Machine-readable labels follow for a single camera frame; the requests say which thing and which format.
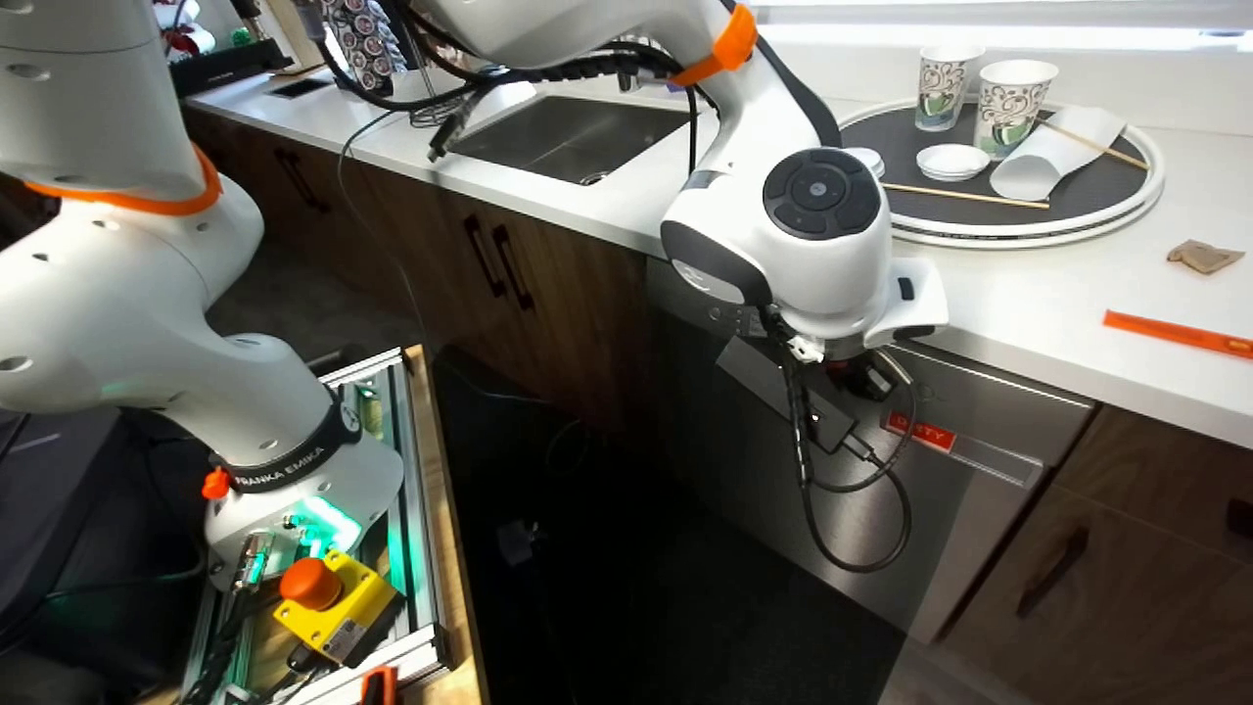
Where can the right cabinet black handle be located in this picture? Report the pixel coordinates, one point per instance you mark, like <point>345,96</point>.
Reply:
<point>1047,576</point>

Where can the patterned paper cup left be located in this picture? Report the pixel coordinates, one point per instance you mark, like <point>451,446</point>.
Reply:
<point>943,89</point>

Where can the round black white tray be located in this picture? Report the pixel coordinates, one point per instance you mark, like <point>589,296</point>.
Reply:
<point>1075,179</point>

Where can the patterned paper cup right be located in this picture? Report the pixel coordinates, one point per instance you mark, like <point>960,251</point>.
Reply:
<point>1011,96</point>

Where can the orange ruler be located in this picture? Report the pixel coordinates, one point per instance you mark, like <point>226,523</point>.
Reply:
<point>1180,335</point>

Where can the patterned paper cup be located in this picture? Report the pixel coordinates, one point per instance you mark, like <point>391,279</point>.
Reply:
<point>943,89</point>
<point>1011,96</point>

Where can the dark wood cabinet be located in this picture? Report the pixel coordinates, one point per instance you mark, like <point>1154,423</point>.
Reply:
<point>586,346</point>

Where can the small white bowl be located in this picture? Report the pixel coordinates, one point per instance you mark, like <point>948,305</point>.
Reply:
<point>954,162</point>

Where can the right wood cabinet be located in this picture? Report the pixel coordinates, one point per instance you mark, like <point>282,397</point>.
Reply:
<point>1162,604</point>

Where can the yellow emergency stop box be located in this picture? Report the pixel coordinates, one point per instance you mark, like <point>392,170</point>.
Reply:
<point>336,604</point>

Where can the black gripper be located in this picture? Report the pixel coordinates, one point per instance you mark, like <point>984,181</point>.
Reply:
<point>842,397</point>

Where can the brown paper scrap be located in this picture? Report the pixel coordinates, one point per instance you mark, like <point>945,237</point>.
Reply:
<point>1204,260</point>

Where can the wooden chopstick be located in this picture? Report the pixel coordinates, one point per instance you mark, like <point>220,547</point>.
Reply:
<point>1105,149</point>
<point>965,198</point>

